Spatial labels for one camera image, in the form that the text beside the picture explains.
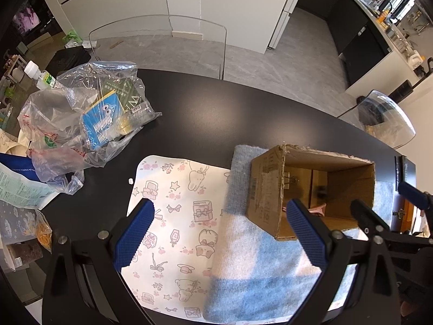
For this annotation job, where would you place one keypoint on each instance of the wooden rack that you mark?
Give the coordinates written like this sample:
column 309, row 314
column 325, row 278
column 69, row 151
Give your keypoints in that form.
column 13, row 64

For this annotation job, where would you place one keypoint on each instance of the gold binder clip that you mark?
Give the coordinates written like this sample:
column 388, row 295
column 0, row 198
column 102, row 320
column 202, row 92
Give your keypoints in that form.
column 290, row 180

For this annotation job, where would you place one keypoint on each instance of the pink hair clip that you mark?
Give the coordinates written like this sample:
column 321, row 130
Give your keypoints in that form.
column 318, row 210

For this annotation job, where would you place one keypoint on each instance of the clear plastic bag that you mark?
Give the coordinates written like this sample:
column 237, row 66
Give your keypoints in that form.
column 101, row 74

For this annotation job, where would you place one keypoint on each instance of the black desktop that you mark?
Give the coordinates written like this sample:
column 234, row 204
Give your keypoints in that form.
column 209, row 115

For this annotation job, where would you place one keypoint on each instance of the black case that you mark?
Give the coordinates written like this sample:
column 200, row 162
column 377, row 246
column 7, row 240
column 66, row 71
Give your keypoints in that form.
column 67, row 59

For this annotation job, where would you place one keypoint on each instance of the white green paper bag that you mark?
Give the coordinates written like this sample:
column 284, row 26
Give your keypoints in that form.
column 20, row 189

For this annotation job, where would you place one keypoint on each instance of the blue white checkered towel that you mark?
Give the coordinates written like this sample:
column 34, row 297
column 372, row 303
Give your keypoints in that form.
column 257, row 277

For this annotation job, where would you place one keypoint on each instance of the black round cap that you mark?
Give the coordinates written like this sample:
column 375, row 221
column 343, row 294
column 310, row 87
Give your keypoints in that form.
column 321, row 191

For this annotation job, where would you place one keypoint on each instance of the white printed mat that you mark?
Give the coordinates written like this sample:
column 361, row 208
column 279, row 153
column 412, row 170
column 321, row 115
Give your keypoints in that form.
column 176, row 230

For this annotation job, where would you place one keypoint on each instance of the blue snack packet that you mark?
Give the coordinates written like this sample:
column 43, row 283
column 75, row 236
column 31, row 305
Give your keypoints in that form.
column 101, row 122

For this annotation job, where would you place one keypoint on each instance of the dark green packet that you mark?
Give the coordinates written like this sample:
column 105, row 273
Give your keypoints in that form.
column 130, row 91

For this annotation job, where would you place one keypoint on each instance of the plastic water bottle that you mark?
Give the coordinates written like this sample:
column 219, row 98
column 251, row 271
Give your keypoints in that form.
column 42, row 78

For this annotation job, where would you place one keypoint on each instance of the grey cloud print bag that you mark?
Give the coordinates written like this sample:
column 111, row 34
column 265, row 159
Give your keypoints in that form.
column 15, row 220

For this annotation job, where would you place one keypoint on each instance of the television screen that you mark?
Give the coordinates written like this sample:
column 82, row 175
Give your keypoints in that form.
column 26, row 18

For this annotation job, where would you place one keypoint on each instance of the white refrigerator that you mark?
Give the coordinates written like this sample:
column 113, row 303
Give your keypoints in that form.
column 287, row 6

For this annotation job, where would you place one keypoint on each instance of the orange snack bag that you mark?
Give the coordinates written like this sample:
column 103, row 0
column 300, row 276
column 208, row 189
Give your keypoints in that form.
column 44, row 232

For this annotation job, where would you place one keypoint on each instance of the black upright vacuum cleaner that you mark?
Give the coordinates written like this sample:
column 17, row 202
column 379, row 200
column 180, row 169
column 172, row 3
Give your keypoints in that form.
column 402, row 90

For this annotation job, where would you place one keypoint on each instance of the white electric kettle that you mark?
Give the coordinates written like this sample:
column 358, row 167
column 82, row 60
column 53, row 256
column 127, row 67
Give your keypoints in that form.
column 416, row 60

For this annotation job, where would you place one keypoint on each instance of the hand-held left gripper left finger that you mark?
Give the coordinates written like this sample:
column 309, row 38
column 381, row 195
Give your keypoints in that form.
column 133, row 237

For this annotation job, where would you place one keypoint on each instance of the brown cardboard box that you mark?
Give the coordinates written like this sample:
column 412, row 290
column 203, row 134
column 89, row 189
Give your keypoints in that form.
column 264, row 193

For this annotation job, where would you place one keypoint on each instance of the yellow bottle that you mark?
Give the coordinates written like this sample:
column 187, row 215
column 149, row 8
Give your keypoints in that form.
column 384, row 17

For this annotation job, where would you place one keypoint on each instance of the clear acrylic chair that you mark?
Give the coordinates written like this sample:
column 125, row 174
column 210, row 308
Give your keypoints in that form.
column 385, row 115
column 162, row 27

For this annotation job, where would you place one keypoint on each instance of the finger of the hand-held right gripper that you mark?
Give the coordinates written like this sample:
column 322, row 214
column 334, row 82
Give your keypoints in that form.
column 414, row 192
column 367, row 215

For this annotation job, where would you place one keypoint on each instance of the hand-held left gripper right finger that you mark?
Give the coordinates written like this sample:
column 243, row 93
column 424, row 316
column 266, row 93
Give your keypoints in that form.
column 309, row 233

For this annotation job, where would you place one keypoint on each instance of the black kitchen faucet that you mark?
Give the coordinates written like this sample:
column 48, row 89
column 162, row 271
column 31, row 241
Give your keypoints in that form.
column 384, row 5

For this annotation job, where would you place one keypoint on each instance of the blue pouch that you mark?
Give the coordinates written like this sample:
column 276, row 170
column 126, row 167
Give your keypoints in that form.
column 15, row 162

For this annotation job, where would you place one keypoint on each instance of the red print plastic bag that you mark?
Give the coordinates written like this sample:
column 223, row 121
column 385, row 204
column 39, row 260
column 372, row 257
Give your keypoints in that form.
column 50, row 162

